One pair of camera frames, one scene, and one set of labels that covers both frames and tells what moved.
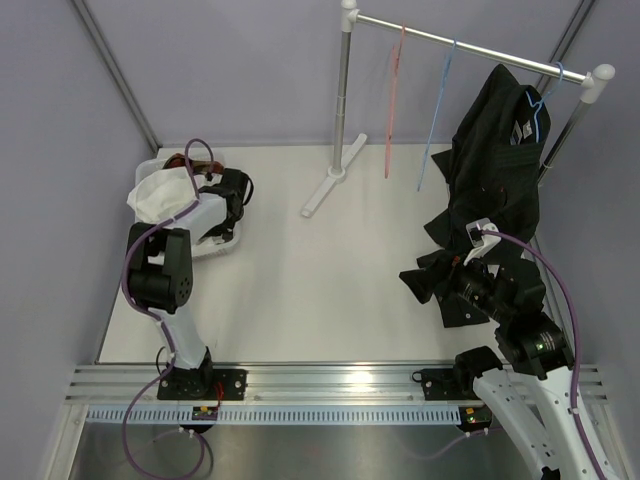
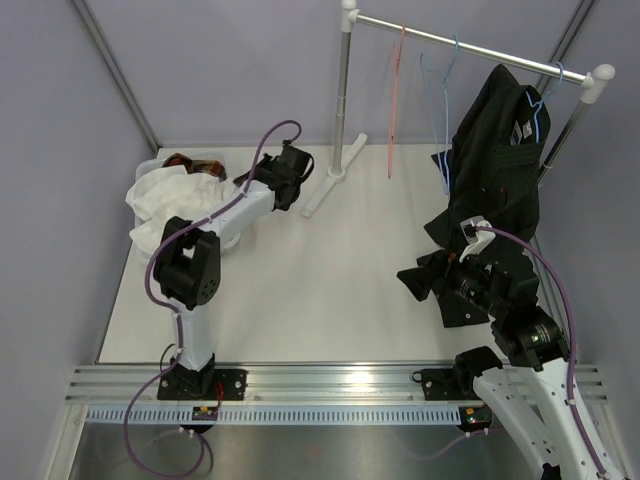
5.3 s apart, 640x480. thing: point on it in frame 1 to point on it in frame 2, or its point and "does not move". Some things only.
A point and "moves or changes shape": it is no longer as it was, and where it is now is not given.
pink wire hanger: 397,51 does not move
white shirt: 162,194 does not move
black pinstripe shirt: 493,179 does not move
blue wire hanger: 437,113 moves or changes shape
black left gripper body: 231,221 to 267,163
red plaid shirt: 199,166 does not move
